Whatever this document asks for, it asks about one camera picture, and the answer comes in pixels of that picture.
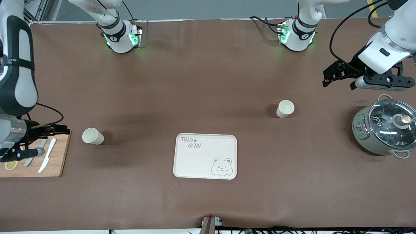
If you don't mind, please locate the white IKEA cup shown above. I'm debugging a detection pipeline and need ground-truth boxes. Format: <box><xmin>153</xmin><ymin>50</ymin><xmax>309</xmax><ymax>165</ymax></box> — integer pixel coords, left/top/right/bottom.
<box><xmin>82</xmin><ymin>128</ymin><xmax>104</xmax><ymax>145</ymax></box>
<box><xmin>276</xmin><ymin>100</ymin><xmax>295</xmax><ymax>118</ymax></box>

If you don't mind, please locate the white plastic knife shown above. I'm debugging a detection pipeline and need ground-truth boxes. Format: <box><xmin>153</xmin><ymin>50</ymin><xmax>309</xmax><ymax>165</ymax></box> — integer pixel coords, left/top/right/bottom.
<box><xmin>38</xmin><ymin>138</ymin><xmax>57</xmax><ymax>173</ymax></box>

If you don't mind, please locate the grey plastic knife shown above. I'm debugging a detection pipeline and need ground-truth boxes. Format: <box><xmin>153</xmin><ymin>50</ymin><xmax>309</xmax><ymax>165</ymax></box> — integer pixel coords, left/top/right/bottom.
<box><xmin>24</xmin><ymin>139</ymin><xmax>48</xmax><ymax>167</ymax></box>

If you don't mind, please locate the bamboo cutting board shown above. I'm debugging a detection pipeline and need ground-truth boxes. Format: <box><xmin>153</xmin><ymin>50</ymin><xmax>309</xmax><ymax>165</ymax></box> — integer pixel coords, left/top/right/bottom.
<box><xmin>0</xmin><ymin>129</ymin><xmax>72</xmax><ymax>178</ymax></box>

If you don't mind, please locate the grey-green electric cooking pot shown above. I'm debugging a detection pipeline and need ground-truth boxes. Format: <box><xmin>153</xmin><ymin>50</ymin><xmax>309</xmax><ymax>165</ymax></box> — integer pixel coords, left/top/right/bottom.
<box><xmin>352</xmin><ymin>94</ymin><xmax>410</xmax><ymax>159</ymax></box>

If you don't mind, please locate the glass pot lid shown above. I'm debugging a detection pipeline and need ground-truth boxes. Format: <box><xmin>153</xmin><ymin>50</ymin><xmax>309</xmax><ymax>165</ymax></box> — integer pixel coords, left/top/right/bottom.
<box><xmin>368</xmin><ymin>99</ymin><xmax>416</xmax><ymax>150</ymax></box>

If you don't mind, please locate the brown table cover mat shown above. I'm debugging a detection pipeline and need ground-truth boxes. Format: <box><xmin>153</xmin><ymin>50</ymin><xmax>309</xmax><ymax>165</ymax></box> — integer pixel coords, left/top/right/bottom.
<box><xmin>0</xmin><ymin>18</ymin><xmax>416</xmax><ymax>232</ymax></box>

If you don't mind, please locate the cream tray with bear print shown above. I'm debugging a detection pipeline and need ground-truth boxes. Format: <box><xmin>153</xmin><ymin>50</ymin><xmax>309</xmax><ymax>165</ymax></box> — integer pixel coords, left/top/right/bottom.
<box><xmin>173</xmin><ymin>133</ymin><xmax>238</xmax><ymax>180</ymax></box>

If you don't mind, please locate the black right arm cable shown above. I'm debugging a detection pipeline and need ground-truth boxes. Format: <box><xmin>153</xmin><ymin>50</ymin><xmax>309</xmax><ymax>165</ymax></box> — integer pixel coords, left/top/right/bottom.
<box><xmin>28</xmin><ymin>0</ymin><xmax>136</xmax><ymax>129</ymax></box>

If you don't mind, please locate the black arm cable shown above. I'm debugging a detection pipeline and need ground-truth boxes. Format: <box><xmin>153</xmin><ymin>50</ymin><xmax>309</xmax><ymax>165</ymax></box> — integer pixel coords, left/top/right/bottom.
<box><xmin>28</xmin><ymin>0</ymin><xmax>136</xmax><ymax>129</ymax></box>
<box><xmin>329</xmin><ymin>0</ymin><xmax>390</xmax><ymax>70</ymax></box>

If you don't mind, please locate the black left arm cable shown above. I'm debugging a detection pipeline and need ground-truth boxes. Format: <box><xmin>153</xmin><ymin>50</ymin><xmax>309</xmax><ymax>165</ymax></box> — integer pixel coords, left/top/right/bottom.
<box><xmin>329</xmin><ymin>0</ymin><xmax>390</xmax><ymax>70</ymax></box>

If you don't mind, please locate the black base power cable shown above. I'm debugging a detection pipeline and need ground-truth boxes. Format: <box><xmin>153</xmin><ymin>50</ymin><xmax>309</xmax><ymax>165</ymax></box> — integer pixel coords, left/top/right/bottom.
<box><xmin>249</xmin><ymin>16</ymin><xmax>283</xmax><ymax>34</ymax></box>

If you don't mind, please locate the aluminium frame post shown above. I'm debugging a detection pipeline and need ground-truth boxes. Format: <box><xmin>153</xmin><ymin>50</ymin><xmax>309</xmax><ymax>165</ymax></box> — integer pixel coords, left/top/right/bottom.
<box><xmin>23</xmin><ymin>0</ymin><xmax>49</xmax><ymax>24</ymax></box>

